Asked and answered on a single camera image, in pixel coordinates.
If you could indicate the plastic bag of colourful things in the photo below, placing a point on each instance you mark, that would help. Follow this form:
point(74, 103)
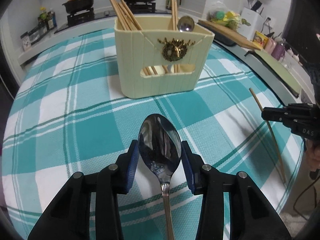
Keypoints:
point(220, 15)

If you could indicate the black tray with green mat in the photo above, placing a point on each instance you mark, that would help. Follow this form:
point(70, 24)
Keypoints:
point(275, 72)

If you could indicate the large steel spoon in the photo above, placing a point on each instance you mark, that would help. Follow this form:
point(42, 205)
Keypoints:
point(186, 23)

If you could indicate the person's right hand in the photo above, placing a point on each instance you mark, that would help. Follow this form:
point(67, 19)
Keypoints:
point(314, 155)

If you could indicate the purple jar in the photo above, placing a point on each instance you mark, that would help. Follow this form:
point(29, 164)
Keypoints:
point(278, 51)

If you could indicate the pink container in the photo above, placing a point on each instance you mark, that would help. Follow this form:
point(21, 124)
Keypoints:
point(269, 45)

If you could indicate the dark sauce bottle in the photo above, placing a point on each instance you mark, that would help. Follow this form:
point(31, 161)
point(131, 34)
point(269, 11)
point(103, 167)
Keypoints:
point(51, 18)

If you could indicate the cream utensil holder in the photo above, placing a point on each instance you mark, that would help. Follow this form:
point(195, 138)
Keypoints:
point(132, 62)

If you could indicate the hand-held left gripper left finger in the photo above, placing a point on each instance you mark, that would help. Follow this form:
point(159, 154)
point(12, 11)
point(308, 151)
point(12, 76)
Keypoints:
point(132, 162)

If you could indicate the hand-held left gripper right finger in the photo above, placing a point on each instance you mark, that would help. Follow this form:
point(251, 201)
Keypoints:
point(188, 165)

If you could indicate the yellow-capped sauce bottle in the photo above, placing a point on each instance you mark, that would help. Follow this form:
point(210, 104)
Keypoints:
point(43, 20)

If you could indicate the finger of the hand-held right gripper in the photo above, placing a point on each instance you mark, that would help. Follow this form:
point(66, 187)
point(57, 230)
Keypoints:
point(273, 114)

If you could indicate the black-lidded spice jar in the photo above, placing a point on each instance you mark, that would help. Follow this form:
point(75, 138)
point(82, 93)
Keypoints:
point(25, 41)
point(35, 33)

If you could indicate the black pot with orange lid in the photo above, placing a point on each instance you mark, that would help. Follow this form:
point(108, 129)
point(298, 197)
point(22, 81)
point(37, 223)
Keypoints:
point(80, 3)

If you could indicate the small steel spoon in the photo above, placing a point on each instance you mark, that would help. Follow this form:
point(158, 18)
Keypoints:
point(160, 140)

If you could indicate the teal plaid tablecloth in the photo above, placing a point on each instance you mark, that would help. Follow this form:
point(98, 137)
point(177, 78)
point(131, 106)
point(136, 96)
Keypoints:
point(75, 105)

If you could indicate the white knife block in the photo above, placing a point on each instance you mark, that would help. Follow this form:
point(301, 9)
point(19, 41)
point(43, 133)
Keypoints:
point(250, 21)

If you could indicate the yellow food packet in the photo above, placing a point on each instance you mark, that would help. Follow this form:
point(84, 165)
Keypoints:
point(261, 40)

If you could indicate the wooden cutting board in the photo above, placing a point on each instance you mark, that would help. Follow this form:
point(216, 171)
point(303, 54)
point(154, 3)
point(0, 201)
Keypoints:
point(232, 33)

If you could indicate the black gas stove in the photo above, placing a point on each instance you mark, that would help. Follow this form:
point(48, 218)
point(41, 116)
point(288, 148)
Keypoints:
point(80, 17)

